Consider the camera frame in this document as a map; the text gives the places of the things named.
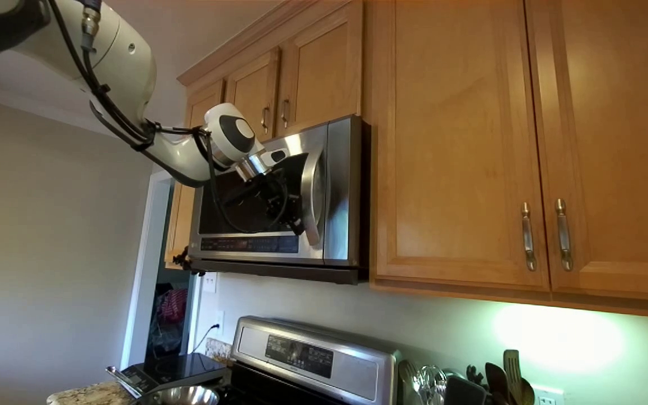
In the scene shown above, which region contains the clear glass jar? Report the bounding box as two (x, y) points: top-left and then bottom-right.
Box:
(399, 362), (449, 405)

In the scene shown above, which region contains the curved silver microwave handle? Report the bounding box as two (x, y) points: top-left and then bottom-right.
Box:
(297, 149), (329, 250)

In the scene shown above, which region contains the wooden wall cabinet frame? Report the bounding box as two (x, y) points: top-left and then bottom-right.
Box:
(162, 0), (648, 321)

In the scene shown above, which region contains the stainless steel microwave body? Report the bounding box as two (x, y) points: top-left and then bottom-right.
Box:
(188, 112), (372, 286)

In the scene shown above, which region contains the small wooden cabinet door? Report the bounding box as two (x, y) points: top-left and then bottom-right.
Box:
(184, 76), (230, 130)
(224, 47), (283, 144)
(275, 0), (365, 140)

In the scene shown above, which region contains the long metal cabinet handle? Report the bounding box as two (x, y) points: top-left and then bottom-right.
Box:
(520, 199), (540, 275)
(553, 196), (577, 275)

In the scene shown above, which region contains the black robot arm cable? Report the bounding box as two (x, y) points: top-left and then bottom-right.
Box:
(45, 0), (219, 189)

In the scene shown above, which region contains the metal mixing bowl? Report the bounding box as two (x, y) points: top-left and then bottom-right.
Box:
(140, 382), (224, 405)

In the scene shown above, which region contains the large wooden cabinet door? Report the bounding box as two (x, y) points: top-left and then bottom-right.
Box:
(525, 0), (648, 306)
(368, 0), (552, 294)

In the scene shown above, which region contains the dark utensil holder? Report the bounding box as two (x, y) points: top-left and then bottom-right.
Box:
(443, 371), (495, 405)

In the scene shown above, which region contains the thin dark plug cable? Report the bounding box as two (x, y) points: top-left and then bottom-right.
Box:
(192, 319), (224, 355)

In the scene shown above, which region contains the wooden kitchen spatula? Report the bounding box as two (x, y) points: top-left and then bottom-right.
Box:
(503, 347), (527, 405)

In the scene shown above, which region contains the white door frame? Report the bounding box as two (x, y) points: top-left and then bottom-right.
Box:
(120, 169), (207, 371)

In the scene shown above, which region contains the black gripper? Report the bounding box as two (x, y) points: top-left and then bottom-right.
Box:
(239, 146), (308, 231)

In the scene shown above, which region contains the microwave door with window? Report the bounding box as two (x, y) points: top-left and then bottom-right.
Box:
(192, 121), (332, 261)

